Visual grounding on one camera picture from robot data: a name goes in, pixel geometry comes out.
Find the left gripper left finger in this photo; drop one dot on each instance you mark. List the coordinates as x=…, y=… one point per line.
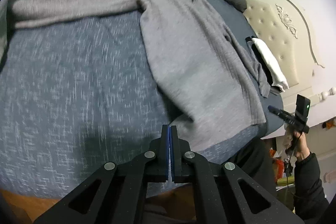
x=114, y=193

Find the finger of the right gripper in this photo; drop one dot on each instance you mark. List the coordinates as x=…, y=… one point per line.
x=275, y=111

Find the grey knit sweater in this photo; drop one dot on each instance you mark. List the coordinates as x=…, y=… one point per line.
x=193, y=56

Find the cream tufted headboard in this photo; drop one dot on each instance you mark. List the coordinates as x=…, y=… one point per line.
x=287, y=31

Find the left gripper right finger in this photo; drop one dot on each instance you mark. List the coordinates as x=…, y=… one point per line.
x=223, y=193

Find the person right hand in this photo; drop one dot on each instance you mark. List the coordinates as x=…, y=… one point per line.
x=301, y=150

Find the person right forearm black sleeve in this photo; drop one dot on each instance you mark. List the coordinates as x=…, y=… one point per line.
x=310, y=202

